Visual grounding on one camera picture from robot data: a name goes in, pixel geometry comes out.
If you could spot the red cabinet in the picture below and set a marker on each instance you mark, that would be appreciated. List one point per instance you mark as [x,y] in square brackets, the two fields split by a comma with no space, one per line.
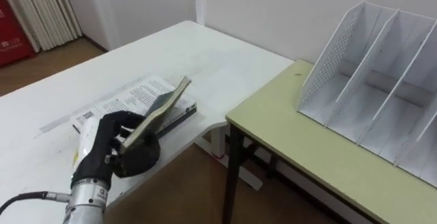
[10,32]

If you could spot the white desk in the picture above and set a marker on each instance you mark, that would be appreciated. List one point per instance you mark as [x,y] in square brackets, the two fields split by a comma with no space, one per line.
[136,91]

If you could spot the white perforated file rack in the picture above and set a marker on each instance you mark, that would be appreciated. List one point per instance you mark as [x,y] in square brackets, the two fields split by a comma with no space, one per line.
[375,84]

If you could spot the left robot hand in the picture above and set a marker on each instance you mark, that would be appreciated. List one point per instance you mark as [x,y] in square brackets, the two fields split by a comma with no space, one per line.
[97,155]

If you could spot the thin green book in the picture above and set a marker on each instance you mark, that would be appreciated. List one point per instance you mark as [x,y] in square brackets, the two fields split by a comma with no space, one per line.
[157,114]

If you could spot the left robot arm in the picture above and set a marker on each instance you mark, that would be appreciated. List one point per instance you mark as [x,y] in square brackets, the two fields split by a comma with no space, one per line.
[85,200]

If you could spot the white book with black spine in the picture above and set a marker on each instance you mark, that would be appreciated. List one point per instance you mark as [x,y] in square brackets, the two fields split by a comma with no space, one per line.
[143,101]

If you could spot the white door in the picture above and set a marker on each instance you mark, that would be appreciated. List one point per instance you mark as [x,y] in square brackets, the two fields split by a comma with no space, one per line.
[143,9]

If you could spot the yellow-green table with black legs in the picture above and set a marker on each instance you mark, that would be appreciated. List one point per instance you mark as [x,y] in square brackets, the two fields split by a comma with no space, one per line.
[327,155]

